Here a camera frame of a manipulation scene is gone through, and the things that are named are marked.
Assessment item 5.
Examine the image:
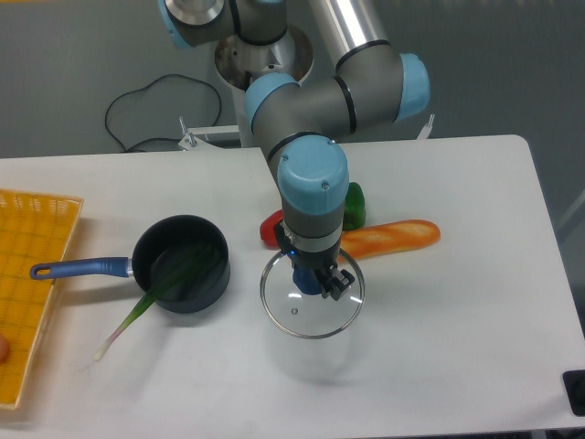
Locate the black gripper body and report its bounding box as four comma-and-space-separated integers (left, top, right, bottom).
274, 220, 341, 275

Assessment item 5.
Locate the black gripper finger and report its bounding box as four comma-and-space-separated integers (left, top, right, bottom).
314, 266, 356, 300

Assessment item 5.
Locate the glass pot lid blue knob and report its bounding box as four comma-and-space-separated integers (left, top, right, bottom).
260, 251, 366, 339

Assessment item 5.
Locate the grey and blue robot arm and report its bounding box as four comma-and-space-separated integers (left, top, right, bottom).
159, 1, 431, 299

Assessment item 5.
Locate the baguette bread loaf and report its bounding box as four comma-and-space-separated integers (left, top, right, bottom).
341, 219, 441, 260

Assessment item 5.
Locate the red bell pepper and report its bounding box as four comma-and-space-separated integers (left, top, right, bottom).
260, 209, 283, 249

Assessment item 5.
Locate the green bell pepper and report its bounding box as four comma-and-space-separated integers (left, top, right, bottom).
343, 182, 367, 231

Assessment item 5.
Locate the green onion stalk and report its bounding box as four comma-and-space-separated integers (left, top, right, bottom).
93, 244, 221, 361

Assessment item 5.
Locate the black table corner device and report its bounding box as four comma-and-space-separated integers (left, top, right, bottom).
562, 369, 585, 417

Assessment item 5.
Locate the yellow woven basket tray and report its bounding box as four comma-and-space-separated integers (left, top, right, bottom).
1, 188, 83, 410

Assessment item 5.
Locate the dark pot with blue handle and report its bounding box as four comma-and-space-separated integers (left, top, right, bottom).
29, 215, 230, 314

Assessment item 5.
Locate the black cable on floor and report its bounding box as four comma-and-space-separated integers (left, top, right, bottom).
104, 74, 223, 153

